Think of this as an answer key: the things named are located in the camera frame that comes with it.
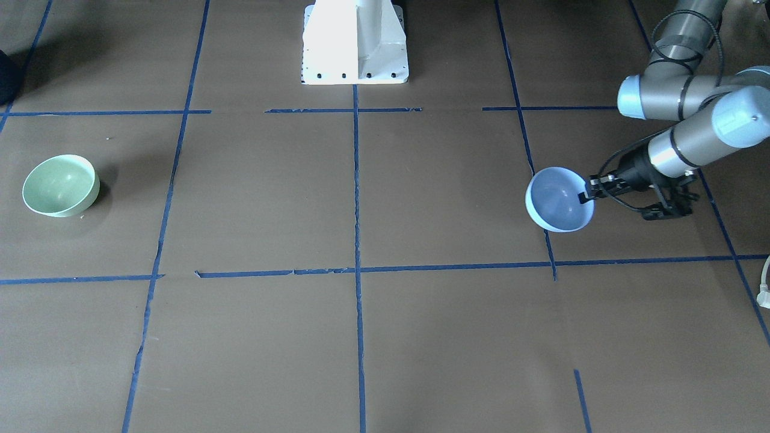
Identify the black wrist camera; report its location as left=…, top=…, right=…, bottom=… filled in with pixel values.
left=641, top=173, right=700, bottom=220

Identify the white mounting pillar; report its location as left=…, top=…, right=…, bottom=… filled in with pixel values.
left=301, top=1, right=410, bottom=85

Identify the blue bowl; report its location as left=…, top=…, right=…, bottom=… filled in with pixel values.
left=525, top=167, right=595, bottom=233

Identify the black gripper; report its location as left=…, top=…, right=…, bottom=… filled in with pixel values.
left=578, top=146, right=665, bottom=204

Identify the green bowl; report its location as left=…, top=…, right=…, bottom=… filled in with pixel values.
left=22, top=154, right=100, bottom=218

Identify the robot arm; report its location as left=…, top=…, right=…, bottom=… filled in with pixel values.
left=578, top=1, right=768, bottom=217

